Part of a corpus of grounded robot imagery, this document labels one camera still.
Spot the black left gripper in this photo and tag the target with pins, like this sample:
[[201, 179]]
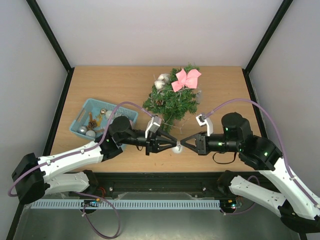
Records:
[[154, 140]]

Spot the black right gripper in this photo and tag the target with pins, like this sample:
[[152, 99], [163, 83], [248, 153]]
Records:
[[201, 143]]

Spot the white glossy ball ornament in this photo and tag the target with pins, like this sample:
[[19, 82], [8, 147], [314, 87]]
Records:
[[178, 149]]

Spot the small green christmas tree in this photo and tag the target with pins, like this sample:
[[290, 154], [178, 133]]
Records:
[[169, 105]]

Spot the pink felt bow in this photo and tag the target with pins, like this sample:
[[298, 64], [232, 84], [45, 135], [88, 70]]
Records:
[[188, 80]]

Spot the white cotton boll ornament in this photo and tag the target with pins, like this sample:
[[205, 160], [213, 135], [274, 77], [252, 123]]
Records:
[[161, 81]]

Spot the light blue perforated basket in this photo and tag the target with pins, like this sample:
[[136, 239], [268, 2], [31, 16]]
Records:
[[94, 106]]

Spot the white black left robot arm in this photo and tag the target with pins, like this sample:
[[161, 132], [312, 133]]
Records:
[[105, 147]]

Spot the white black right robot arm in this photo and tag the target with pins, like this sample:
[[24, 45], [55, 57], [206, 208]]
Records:
[[290, 203]]

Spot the gold reindeer ornament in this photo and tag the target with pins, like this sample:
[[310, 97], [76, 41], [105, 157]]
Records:
[[99, 118]]

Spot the loose brown pine cone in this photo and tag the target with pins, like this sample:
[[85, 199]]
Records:
[[92, 124]]

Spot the matte white ball ornament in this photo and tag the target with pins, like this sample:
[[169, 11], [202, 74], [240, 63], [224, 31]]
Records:
[[91, 134]]

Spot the silver ball ornament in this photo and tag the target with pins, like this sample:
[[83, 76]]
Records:
[[82, 130]]

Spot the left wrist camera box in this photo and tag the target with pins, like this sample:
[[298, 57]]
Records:
[[153, 125]]

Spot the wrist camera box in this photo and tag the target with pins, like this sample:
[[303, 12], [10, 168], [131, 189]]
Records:
[[204, 121], [153, 125]]

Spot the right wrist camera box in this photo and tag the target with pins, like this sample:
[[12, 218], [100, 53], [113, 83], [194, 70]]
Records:
[[204, 121]]

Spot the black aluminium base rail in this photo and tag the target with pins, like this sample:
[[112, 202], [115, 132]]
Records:
[[111, 185]]

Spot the light blue slotted cable duct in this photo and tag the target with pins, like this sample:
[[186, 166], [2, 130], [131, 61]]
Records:
[[126, 204]]

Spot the black frame post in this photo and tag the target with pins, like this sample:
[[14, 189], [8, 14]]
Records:
[[276, 20], [40, 17]]

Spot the black right frame post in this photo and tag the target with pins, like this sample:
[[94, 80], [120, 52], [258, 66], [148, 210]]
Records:
[[276, 20]]

